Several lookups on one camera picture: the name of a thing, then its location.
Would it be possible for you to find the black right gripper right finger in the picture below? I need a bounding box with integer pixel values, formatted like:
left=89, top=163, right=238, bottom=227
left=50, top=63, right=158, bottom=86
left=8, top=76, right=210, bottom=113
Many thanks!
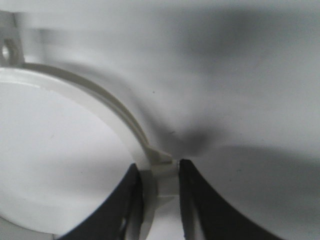
left=178, top=159, right=280, bottom=240

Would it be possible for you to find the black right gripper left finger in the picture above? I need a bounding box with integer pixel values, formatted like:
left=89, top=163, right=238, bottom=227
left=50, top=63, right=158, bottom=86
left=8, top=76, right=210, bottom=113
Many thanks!
left=59, top=164, right=144, bottom=240

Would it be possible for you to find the white curved pipe clamp half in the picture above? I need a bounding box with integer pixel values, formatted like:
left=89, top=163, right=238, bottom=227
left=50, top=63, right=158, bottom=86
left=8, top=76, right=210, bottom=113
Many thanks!
left=0, top=11, right=179, bottom=240

